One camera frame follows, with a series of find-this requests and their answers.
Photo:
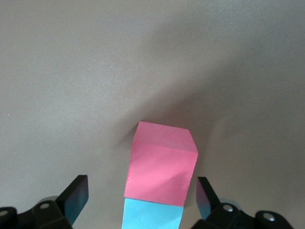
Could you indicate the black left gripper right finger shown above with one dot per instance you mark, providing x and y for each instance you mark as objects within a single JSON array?
[{"x": 207, "y": 200}]

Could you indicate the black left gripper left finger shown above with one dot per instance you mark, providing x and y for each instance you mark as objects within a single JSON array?
[{"x": 74, "y": 200}]

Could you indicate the crimson foam cube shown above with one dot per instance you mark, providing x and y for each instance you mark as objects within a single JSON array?
[{"x": 162, "y": 167}]

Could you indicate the light blue foam cube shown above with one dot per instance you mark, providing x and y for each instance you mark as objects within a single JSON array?
[{"x": 152, "y": 214}]

